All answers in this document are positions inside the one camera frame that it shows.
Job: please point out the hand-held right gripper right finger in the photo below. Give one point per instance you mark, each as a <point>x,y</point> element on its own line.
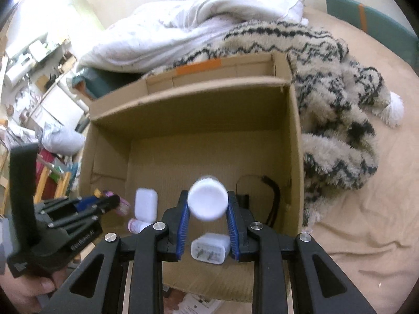
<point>233,232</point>

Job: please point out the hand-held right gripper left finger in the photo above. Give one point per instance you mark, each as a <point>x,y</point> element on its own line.
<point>183,232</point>

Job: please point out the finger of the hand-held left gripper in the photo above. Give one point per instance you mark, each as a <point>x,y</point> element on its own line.
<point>85,202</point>
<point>78,221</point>

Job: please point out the large white charger plug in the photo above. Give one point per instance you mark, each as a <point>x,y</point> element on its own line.
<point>209,245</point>

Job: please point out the white plastic bottle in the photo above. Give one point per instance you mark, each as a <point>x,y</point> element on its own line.
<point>208,201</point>

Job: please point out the white earbud case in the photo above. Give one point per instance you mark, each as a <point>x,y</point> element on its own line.
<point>146,204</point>

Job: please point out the pink plastic device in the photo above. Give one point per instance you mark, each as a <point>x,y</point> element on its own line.
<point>137,225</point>

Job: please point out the white power strip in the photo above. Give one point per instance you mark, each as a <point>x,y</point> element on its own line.
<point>199,304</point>

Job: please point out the brown cardboard box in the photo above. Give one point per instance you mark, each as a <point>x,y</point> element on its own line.
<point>203,130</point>

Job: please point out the person's left hand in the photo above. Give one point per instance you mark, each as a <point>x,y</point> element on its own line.
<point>29,296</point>

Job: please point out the wooden rack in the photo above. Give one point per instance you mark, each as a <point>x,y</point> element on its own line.
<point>49,183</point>

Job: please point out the white stuffed bag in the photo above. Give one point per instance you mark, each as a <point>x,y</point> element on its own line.
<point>64,140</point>

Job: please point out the white water heater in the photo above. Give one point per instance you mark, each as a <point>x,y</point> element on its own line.
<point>18,75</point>

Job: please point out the white kitchen appliance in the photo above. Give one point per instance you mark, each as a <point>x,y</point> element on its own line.
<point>37,49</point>

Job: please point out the beige black patterned fuzzy blanket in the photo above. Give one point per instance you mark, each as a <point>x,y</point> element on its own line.
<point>330,104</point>

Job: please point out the white duvet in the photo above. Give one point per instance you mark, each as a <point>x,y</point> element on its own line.
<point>170,36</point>

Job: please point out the teal cushion with orange stripe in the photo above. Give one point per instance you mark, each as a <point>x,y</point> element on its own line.
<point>347,8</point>

